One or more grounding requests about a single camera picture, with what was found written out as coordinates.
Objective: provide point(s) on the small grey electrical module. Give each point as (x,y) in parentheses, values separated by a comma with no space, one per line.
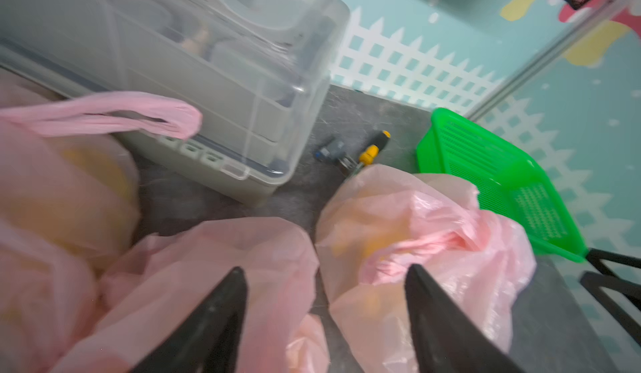
(334,153)

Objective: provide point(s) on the pink plastic bag back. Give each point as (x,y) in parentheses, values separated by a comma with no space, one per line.
(385,220)

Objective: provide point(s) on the green plastic basket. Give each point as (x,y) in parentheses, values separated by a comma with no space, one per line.
(510,182)

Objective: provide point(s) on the yellow black handled screwdriver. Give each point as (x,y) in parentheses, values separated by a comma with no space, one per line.
(375,146)

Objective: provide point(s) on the pink plastic bag front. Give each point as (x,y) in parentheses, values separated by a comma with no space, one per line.
(69,207)

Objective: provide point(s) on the pink plastic bag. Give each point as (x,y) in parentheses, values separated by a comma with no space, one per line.
(149,291)
(385,220)
(69,207)

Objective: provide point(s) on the clear lidded storage box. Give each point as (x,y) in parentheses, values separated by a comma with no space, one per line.
(257,70)

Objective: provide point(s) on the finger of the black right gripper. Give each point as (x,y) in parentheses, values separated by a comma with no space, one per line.
(597,259)
(599,286)

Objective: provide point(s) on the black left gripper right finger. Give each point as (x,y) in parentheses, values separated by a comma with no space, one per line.
(443,338)

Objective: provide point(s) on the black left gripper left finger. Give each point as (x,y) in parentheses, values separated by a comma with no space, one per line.
(208,340)

